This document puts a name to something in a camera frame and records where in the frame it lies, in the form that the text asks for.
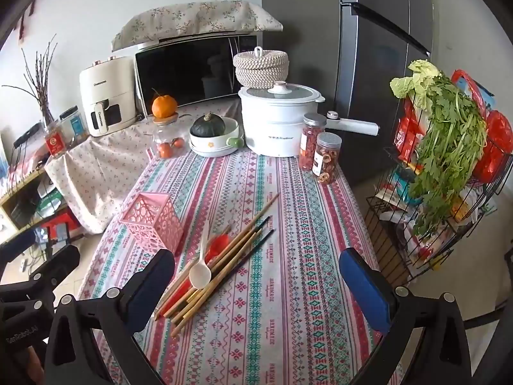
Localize striped patterned tablecloth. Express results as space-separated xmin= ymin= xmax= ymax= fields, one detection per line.
xmin=76 ymin=144 xmax=405 ymax=385

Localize red plastic bag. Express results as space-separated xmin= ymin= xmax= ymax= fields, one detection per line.
xmin=451 ymin=69 xmax=513 ymax=185

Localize red box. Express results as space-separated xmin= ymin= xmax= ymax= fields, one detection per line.
xmin=40 ymin=214 xmax=83 ymax=245

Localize black wire rack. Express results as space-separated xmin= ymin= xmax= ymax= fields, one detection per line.
xmin=365 ymin=84 xmax=509 ymax=281

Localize floral cloth cover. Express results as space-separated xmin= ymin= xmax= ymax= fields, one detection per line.
xmin=111 ymin=0 xmax=284 ymax=53

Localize leafy green herbs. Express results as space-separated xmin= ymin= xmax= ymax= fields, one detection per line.
xmin=407 ymin=70 xmax=487 ymax=235

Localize jar of dried fruit slices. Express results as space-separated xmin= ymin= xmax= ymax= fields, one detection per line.
xmin=315 ymin=132 xmax=342 ymax=185

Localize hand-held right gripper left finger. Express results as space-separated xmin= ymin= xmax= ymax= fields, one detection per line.
xmin=43 ymin=249 xmax=177 ymax=385

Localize grey refrigerator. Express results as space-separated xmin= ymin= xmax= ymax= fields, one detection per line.
xmin=260 ymin=0 xmax=437 ymax=187

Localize red snack packet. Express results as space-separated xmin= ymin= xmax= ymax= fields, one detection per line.
xmin=395 ymin=100 xmax=425 ymax=159

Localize woven lidded basket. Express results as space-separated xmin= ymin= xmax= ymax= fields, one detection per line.
xmin=233 ymin=47 xmax=290 ymax=89

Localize orange tangerine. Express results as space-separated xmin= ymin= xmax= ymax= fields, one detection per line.
xmin=151 ymin=88 xmax=178 ymax=119

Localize white bowl with green handle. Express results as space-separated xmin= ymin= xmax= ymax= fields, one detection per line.
xmin=189 ymin=117 xmax=244 ymax=158

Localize wooden shelf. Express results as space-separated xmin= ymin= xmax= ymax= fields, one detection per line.
xmin=0 ymin=164 xmax=69 ymax=229

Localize red label jar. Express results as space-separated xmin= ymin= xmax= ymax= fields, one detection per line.
xmin=43 ymin=122 xmax=67 ymax=158

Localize dry branches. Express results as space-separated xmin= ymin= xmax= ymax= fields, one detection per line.
xmin=2 ymin=34 xmax=59 ymax=127

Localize pile of chopsticks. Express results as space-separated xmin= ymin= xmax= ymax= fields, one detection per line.
xmin=154 ymin=192 xmax=281 ymax=338

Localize blue label jar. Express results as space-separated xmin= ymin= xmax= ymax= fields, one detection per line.
xmin=59 ymin=105 xmax=89 ymax=145

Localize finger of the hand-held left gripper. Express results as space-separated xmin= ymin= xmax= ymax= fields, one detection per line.
xmin=0 ymin=230 xmax=37 ymax=267
xmin=0 ymin=244 xmax=81 ymax=318

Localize light blue box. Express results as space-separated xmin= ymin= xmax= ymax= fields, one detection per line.
xmin=457 ymin=76 xmax=495 ymax=109

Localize red spoon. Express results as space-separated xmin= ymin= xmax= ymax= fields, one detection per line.
xmin=160 ymin=233 xmax=232 ymax=313

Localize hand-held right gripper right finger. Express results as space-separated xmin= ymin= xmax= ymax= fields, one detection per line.
xmin=339 ymin=247 xmax=471 ymax=385

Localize glass jar with wooden lid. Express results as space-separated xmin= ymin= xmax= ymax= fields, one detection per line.
xmin=153 ymin=114 xmax=186 ymax=159

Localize white air fryer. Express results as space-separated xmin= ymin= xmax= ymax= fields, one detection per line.
xmin=79 ymin=55 xmax=137 ymax=137

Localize green white plastic bag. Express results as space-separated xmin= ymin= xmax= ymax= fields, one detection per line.
xmin=38 ymin=192 xmax=67 ymax=217

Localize white spoon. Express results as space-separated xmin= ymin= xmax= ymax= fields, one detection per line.
xmin=189 ymin=225 xmax=213 ymax=289

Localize napa cabbage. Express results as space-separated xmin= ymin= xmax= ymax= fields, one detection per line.
xmin=390 ymin=59 xmax=442 ymax=109

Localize pink utensil holder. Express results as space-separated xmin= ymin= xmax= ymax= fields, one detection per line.
xmin=119 ymin=192 xmax=184 ymax=255

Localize black microwave oven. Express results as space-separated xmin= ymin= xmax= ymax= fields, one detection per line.
xmin=134 ymin=34 xmax=263 ymax=117

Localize jar of red dried fruit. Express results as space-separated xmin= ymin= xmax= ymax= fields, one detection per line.
xmin=299 ymin=112 xmax=327 ymax=171

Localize white electric pot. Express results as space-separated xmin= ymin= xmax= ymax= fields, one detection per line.
xmin=238 ymin=81 xmax=379 ymax=157

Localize red wall hanging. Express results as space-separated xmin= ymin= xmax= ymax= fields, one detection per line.
xmin=18 ymin=2 xmax=45 ymax=43

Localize floral side table cover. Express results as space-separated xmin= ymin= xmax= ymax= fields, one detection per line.
xmin=44 ymin=98 xmax=241 ymax=235

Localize green squash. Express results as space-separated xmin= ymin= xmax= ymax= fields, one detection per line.
xmin=190 ymin=113 xmax=226 ymax=139

